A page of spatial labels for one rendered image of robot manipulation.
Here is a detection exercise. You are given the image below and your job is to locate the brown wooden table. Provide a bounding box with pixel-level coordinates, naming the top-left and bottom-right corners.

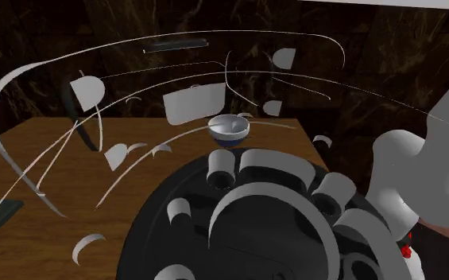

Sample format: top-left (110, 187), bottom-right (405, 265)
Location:
top-left (0, 117), bottom-right (331, 280)

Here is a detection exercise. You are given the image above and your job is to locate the white bowl with blue base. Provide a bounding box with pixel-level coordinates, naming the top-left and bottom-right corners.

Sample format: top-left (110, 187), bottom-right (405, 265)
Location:
top-left (207, 114), bottom-right (251, 150)

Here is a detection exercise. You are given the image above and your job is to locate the dark green flat slab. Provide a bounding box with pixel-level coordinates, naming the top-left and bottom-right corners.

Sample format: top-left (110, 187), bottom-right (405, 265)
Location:
top-left (0, 199), bottom-right (26, 251)

